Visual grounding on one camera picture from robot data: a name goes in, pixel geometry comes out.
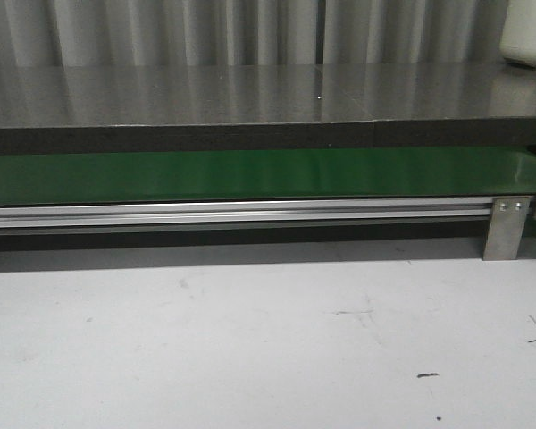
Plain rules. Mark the green conveyor belt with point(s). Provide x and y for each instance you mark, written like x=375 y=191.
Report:
x=28 y=180

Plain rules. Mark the dark grey stone counter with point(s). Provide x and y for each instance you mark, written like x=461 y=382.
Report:
x=113 y=109

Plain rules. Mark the aluminium conveyor side rail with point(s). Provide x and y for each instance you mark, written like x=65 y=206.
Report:
x=271 y=211

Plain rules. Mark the steel conveyor support bracket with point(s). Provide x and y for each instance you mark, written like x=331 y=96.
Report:
x=507 y=221

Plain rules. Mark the grey pleated curtain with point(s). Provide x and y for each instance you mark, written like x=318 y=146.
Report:
x=190 y=33

